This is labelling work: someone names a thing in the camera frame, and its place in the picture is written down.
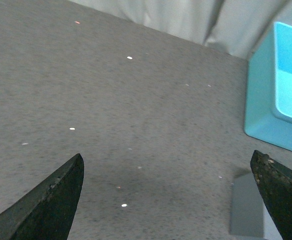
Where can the blue plastic box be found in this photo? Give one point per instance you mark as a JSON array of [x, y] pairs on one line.
[[268, 114]]

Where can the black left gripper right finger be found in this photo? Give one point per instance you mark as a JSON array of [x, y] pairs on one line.
[[274, 181]]

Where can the white curtain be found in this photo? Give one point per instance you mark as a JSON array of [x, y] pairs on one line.
[[235, 27]]

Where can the gray block with square hole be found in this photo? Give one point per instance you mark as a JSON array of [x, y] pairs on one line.
[[250, 219]]

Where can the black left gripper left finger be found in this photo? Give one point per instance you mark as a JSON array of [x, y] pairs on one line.
[[48, 210]]

